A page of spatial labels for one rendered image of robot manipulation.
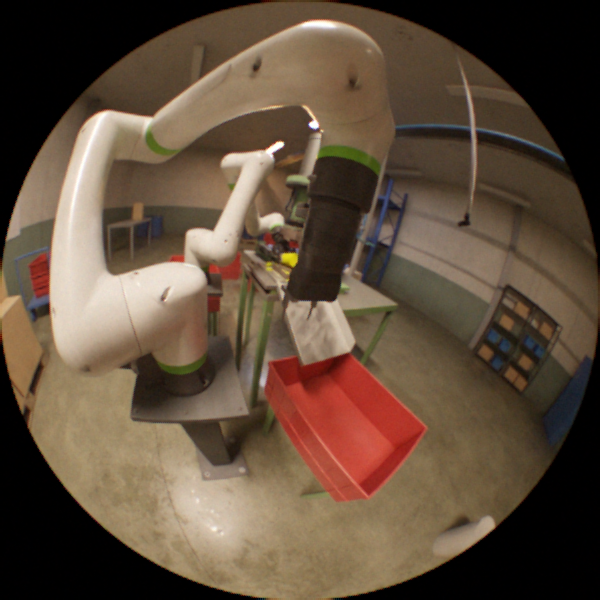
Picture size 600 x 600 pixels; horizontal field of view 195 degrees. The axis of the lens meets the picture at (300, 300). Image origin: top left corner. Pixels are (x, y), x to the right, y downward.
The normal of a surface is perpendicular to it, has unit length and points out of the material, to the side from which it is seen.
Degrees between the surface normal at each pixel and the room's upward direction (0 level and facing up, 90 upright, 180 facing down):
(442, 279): 90
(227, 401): 0
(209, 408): 0
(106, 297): 28
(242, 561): 0
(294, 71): 152
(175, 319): 89
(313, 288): 90
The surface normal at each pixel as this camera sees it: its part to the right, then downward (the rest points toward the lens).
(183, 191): 0.49, 0.47
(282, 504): 0.25, -0.88
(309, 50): -0.36, 0.83
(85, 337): 0.88, 0.00
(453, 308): -0.83, 0.02
